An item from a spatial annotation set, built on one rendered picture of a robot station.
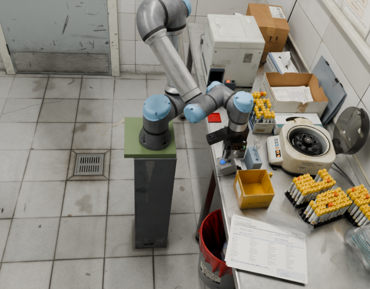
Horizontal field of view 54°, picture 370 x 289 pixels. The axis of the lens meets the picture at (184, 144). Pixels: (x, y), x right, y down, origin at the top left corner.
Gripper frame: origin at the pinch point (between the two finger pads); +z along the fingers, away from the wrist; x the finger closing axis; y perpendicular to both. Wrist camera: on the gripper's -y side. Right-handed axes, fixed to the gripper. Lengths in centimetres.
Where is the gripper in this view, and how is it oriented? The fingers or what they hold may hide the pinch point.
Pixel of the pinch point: (222, 158)
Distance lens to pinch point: 161.4
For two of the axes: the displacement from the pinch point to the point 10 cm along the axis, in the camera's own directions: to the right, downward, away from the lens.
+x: -0.9, -7.3, 6.7
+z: -0.9, 6.8, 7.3
